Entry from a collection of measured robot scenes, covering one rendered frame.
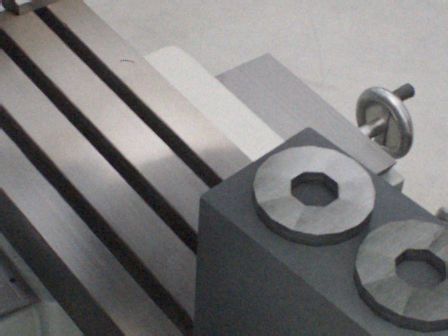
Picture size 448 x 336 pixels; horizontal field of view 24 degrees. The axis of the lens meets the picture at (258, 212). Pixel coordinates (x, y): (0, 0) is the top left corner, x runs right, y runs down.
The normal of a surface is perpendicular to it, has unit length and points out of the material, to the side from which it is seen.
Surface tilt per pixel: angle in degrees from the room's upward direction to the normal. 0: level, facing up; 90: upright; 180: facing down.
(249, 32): 0
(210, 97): 0
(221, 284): 90
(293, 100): 0
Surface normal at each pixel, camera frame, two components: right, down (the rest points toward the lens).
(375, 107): -0.78, 0.42
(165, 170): 0.07, -0.68
